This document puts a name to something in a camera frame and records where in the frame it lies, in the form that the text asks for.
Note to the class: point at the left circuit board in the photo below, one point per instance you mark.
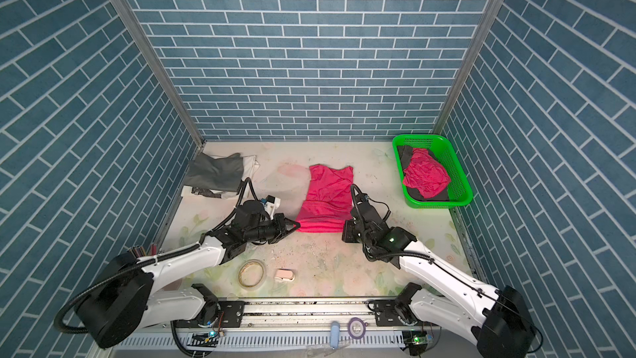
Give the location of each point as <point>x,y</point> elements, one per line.
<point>201,340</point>

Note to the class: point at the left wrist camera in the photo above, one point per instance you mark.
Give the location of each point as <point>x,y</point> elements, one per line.
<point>271,204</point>

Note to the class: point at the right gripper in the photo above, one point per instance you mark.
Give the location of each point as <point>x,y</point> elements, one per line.
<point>349,226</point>

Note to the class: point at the cup of coloured pencils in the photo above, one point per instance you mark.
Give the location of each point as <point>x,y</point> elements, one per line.
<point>139,251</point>

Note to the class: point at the folded grey t shirt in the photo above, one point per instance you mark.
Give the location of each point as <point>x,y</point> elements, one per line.
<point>222,174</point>

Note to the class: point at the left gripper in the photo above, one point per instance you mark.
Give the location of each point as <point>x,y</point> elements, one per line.
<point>280,222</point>

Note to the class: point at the right circuit board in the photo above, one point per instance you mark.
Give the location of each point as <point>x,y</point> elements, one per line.
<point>415,343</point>

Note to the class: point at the pink eraser block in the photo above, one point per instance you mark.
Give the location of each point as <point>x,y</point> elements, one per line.
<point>284,275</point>

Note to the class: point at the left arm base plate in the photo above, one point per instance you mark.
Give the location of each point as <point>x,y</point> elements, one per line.
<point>221,315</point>

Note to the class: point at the dark grey shirt in basket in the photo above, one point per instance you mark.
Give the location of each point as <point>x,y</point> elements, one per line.
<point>405,159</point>

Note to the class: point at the green plastic basket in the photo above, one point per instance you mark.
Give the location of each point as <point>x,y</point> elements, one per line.
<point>459,191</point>

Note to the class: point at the circuit board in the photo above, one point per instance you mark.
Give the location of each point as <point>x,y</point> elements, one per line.
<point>201,340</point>
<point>415,343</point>

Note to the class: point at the magenta t shirt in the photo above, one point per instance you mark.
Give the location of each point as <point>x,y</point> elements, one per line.
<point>427,174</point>
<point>328,201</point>

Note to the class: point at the blue white small bottle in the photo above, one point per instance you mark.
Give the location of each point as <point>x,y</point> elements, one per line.
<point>334,339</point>

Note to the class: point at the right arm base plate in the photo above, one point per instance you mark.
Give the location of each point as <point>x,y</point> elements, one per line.
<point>390,313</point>

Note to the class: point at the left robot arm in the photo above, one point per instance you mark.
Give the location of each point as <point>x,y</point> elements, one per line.
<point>133,293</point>

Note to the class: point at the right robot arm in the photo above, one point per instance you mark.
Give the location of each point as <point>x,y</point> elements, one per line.
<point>496,320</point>

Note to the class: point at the tape roll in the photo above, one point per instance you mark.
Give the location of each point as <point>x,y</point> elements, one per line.
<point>252,274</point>

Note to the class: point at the aluminium rail frame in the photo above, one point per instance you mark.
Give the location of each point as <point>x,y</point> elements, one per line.
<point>275,324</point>

